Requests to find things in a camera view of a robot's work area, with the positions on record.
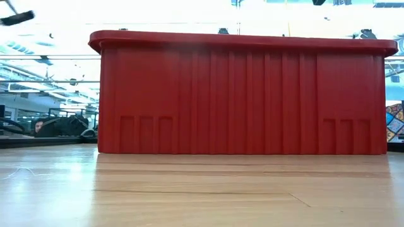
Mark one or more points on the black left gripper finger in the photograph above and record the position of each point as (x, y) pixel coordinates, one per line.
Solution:
(17, 18)

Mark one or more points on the red ribbed plastic bin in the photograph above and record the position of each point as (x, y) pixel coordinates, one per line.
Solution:
(240, 94)

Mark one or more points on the black monitor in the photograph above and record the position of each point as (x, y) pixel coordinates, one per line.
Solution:
(2, 111)

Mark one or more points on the black curved tube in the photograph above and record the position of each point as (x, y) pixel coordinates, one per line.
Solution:
(15, 121)

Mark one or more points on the dark hanging lamp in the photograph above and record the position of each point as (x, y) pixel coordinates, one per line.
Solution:
(367, 34)
(123, 29)
(223, 31)

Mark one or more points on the person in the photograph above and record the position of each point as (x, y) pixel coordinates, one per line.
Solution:
(38, 126)

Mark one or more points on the black bag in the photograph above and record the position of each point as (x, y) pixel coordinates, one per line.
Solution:
(69, 126)

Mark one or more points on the black ledge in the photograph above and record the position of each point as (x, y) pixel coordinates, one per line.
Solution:
(47, 142)
(396, 147)

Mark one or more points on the colourful mosaic patterned panel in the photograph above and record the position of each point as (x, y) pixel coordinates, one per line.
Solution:
(394, 124)

